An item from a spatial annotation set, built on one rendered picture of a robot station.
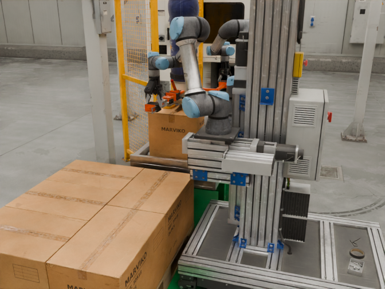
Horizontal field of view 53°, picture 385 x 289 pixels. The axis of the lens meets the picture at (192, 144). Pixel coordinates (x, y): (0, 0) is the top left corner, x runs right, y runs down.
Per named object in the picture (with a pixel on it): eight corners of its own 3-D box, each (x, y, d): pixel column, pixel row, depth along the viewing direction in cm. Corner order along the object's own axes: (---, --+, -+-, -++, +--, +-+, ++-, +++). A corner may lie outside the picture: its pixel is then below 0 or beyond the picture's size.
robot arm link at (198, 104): (216, 114, 206) (200, 12, 203) (192, 118, 199) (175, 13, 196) (205, 116, 216) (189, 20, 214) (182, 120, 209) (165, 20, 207)
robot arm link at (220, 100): (233, 115, 214) (234, 91, 209) (212, 118, 207) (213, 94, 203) (221, 110, 223) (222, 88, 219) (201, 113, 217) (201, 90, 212)
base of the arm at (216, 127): (233, 128, 224) (234, 112, 220) (228, 136, 210) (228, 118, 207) (208, 126, 228) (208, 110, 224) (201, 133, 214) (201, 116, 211)
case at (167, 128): (176, 137, 359) (175, 95, 345) (217, 141, 347) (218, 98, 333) (149, 160, 305) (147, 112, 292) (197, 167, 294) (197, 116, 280)
